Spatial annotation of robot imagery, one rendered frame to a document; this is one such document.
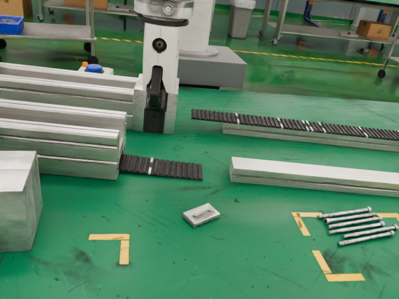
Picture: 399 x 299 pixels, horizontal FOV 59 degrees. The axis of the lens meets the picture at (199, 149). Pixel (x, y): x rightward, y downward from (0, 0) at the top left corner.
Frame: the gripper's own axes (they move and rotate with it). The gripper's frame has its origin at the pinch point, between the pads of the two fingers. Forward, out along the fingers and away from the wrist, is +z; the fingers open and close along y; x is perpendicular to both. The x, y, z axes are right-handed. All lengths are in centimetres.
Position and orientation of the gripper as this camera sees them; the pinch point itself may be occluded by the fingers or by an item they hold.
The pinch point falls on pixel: (155, 114)
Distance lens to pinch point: 59.8
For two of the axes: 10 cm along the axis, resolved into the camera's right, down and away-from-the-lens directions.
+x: -9.9, -1.0, -0.8
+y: -0.2, -4.9, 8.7
